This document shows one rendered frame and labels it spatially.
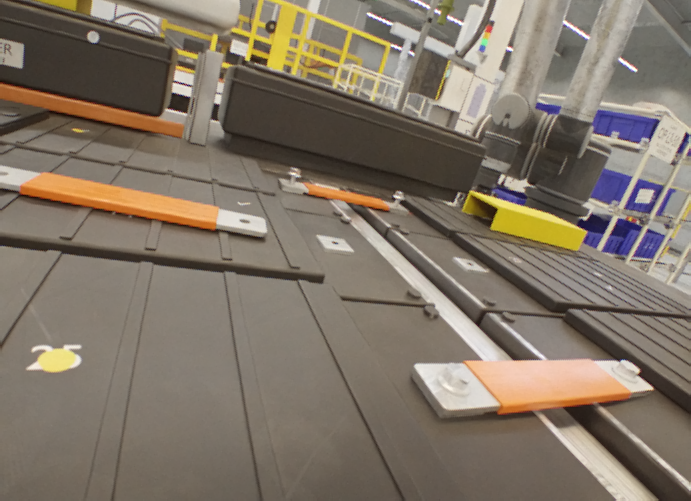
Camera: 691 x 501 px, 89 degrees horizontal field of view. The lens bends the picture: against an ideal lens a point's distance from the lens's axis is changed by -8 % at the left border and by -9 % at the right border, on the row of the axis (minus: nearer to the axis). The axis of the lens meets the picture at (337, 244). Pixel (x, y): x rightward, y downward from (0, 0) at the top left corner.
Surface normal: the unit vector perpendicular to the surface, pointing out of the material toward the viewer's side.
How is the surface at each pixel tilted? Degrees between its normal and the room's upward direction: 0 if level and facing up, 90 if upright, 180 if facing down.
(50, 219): 0
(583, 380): 0
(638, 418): 0
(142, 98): 90
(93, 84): 90
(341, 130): 90
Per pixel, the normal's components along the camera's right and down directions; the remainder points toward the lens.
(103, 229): 0.29, -0.90
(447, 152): 0.32, 0.41
